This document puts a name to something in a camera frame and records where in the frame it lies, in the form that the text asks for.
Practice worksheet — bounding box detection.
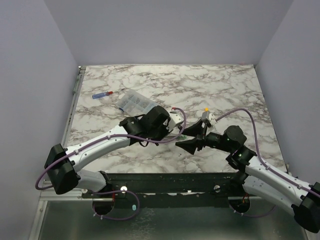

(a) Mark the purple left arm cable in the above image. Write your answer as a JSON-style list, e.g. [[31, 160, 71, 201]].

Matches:
[[34, 107, 187, 191]]

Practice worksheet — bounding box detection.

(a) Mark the clear plastic screw organizer box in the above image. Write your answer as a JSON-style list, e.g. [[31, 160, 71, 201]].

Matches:
[[115, 89, 158, 117]]

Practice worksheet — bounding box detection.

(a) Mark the blue red handled screwdriver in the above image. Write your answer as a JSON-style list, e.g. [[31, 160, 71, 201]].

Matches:
[[91, 88, 126, 99]]

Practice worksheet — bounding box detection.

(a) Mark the green key tag key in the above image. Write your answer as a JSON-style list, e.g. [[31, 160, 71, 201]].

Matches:
[[178, 135, 187, 140]]

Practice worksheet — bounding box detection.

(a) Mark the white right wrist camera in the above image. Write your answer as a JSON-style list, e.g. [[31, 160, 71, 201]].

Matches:
[[201, 110, 217, 128]]

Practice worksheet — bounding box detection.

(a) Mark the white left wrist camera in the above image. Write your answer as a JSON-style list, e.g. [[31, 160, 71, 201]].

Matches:
[[167, 110, 184, 132]]

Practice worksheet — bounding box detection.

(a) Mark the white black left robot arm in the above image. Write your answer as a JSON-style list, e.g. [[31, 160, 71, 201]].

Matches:
[[44, 105, 184, 198]]

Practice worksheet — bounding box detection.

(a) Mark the black front mounting rail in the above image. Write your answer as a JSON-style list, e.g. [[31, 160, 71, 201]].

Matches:
[[82, 172, 245, 208]]

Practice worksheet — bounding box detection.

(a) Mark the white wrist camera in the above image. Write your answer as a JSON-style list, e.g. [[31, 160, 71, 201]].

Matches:
[[167, 110, 184, 132], [201, 110, 217, 128]]

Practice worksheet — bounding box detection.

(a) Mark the aluminium table edge rail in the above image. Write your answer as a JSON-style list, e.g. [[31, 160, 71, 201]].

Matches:
[[60, 65, 87, 149]]

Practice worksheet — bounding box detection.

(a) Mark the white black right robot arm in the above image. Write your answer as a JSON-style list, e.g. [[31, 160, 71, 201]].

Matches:
[[176, 120, 320, 233]]

